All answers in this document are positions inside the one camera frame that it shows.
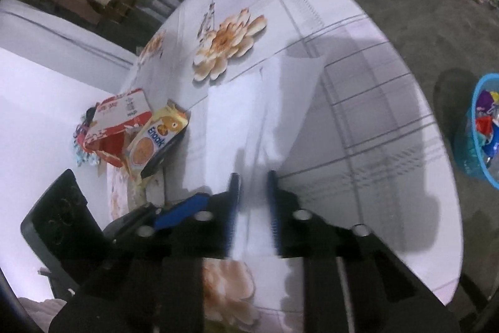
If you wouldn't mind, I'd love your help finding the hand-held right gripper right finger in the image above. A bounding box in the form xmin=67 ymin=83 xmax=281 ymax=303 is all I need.
xmin=267 ymin=170 xmax=461 ymax=333

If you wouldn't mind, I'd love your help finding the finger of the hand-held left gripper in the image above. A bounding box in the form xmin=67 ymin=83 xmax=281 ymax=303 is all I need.
xmin=102 ymin=193 xmax=213 ymax=240

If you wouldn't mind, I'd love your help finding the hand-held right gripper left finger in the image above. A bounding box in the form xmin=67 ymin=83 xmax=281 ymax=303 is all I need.
xmin=49 ymin=172 xmax=242 ymax=333

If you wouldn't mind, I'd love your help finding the white paper sheet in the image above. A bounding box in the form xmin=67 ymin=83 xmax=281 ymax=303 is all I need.
xmin=183 ymin=54 xmax=328 ymax=259

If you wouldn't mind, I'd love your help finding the blue plastic waste basket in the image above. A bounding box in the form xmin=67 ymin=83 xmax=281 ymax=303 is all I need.
xmin=454 ymin=73 xmax=499 ymax=189

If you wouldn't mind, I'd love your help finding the yellow biscuit packet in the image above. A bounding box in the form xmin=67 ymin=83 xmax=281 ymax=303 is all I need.
xmin=125 ymin=101 xmax=191 ymax=179

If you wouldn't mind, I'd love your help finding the patterned crumpled wrapper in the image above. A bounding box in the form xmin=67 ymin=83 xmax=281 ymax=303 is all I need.
xmin=72 ymin=105 xmax=103 ymax=167

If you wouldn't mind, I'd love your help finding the red and white box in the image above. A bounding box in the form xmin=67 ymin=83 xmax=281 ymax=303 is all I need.
xmin=78 ymin=88 xmax=153 ymax=168

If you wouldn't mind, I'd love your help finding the floral checked tablecloth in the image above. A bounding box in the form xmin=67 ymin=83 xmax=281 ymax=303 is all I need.
xmin=105 ymin=0 xmax=463 ymax=333

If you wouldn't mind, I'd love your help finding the red snack wrapper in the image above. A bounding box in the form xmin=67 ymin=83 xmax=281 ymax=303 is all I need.
xmin=477 ymin=116 xmax=497 ymax=135

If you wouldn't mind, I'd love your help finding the purple snack wrapper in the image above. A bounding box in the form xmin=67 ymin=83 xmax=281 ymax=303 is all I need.
xmin=477 ymin=90 xmax=495 ymax=112

